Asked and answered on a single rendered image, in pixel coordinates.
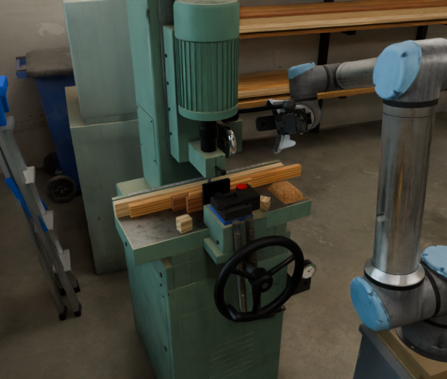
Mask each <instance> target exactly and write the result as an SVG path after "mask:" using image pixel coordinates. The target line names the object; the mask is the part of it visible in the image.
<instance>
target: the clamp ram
mask: <svg viewBox="0 0 447 379"><path fill-rule="evenodd" d="M229 192H230V179H229V178H225V179H221V180H215V181H212V182H209V183H203V184H202V198H203V209H204V205H208V204H210V197H212V196H217V195H221V194H224V193H229Z"/></svg>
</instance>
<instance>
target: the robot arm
mask: <svg viewBox="0 0 447 379"><path fill-rule="evenodd" d="M288 82H289V90H290V97H291V99H293V100H294V101H295V103H296V107H295V109H294V110H293V111H291V112H287V111H285V110H284V109H277V110H272V113H273V115H268V116H263V117H256V119H255V123H256V129H257V130H258V131H260V132H262V131H267V130H274V129H276V130H277V133H278V135H277V136H276V143H275V144H274V148H273V151H274V153H279V152H280V151H281V150H283V149H286V148H289V147H293V146H295V144H296V142H295V141H292V140H290V135H288V134H294V133H296V134H299V133H300V135H302V134H303V133H304V132H307V131H308V130H311V129H314V128H315V127H317V125H318V124H319V123H320V121H321V119H322V111H321V109H320V107H319V103H318V96H317V93H318V92H329V91H334V90H342V89H352V88H364V87H375V91H376V93H377V95H378V96H379V97H381V98H382V99H383V100H382V103H383V105H384V106H383V116H382V137H381V147H380V158H379V178H378V189H377V200H376V220H375V231H374V241H373V256H371V257H370V258H369V259H367V261H366V262H365V264H364V275H363V276H361V277H356V278H355V279H353V280H352V282H351V283H350V296H351V299H352V304H353V306H354V308H355V310H356V312H357V314H358V316H359V317H360V319H361V321H362V322H363V323H364V325H365V326H366V327H368V328H369V329H371V330H373V331H375V332H380V331H385V330H391V329H394V328H397V327H400V326H401V327H402V330H403V333H404V335H405V336H406V337H407V338H408V339H409V341H411V342H412V343H413V344H414V345H415V346H416V347H418V348H420V349H422V350H424V351H426V352H428V353H432V354H436V355H440V356H447V246H441V245H436V246H430V247H427V248H425V249H424V250H423V252H422V254H421V260H420V262H418V253H419V247H420V240H421V228H422V221H423V215H424V203H425V196H426V189H427V178H428V171H429V164H430V152H431V146H432V139H433V128H434V120H435V114H436V106H437V105H438V100H439V92H442V91H447V37H442V38H431V39H424V40H417V41H411V40H409V41H403V42H401V43H396V44H392V45H390V46H388V47H386V48H385V49H384V50H383V52H382V53H380V55H379V57H375V58H371V59H362V60H358V61H353V62H340V63H335V64H329V65H316V66H315V63H314V62H310V63H306V64H303V65H296V66H293V67H291V68H290V69H289V70H288Z"/></svg>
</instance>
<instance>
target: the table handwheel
mask: <svg viewBox="0 0 447 379"><path fill-rule="evenodd" d="M269 246H281V247H285V248H287V249H289V250H290V251H291V252H292V255H290V256H289V257H288V258H287V259H285V260H283V261H282V262H281V263H280V264H278V265H276V266H275V267H273V268H272V269H271V270H269V271H266V269H265V268H259V267H258V266H257V265H256V264H255V263H253V262H250V261H249V255H250V254H251V253H254V252H255V251H257V250H260V249H261V248H264V247H269ZM242 260H243V263H244V271H241V270H239V269H236V266H237V265H238V264H239V263H240V262H241V261H242ZM292 261H294V272H293V275H292V277H291V280H290V281H289V283H288V285H287V287H286V288H285V289H284V290H283V291H282V293H281V294H280V295H279V296H278V297H276V298H275V299H274V300H273V301H272V302H271V303H269V304H268V305H265V306H264V307H262V308H259V309H258V306H259V301H260V298H261V293H264V292H267V291H268V290H269V289H270V288H271V287H272V285H273V278H272V276H273V275H274V274H276V273H277V272H278V271H279V270H281V269H282V268H284V267H285V266H287V265H288V264H289V263H291V262H292ZM303 273H304V255H303V252H302V250H301V248H300V247H299V246H298V244H297V243H296V242H295V241H293V240H291V239H290V238H287V237H285V236H280V235H270V236H265V237H262V238H258V239H255V240H254V241H251V242H249V243H248V244H246V245H244V246H243V247H241V248H240V249H239V250H238V251H236V252H235V253H234V254H233V255H232V256H231V257H230V258H229V259H228V261H227V262H226V263H225V264H224V265H223V267H222V269H221V271H220V272H219V274H218V277H217V279H216V282H215V286H214V291H213V298H214V302H215V305H216V308H217V309H218V311H219V312H220V314H221V315H222V316H224V317H226V318H227V319H229V320H232V319H231V317H230V315H229V313H228V310H227V308H226V306H227V305H226V303H225V299H224V290H225V285H226V282H227V280H228V278H229V276H230V274H235V275H237V276H241V277H244V278H246V279H248V281H249V283H250V284H251V286H252V287H253V289H254V290H255V300H254V304H253V308H252V311H249V312H239V314H240V315H241V320H240V322H251V321H254V320H259V319H261V318H263V317H266V316H267V315H269V314H272V313H273V312H274V311H276V310H277V309H278V308H280V307H281V306H282V305H284V304H285V303H286V302H287V301H288V299H289V298H290V297H291V296H292V294H293V293H294V292H295V290H296V289H297V287H298V285H299V283H300V282H301V278H302V276H303ZM232 321H233V320H232Z"/></svg>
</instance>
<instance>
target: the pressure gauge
mask: <svg viewBox="0 0 447 379"><path fill-rule="evenodd" d="M313 267H314V268H313ZM312 268H313V269H312ZM311 269H312V270H311ZM310 270H311V271H310ZM308 271H310V272H308ZM315 272H316V265H315V264H313V263H312V262H311V261H310V260H309V259H305V260H304V273H303V276H302V278H301V279H308V278H310V277H312V276H313V275H314V274H315Z"/></svg>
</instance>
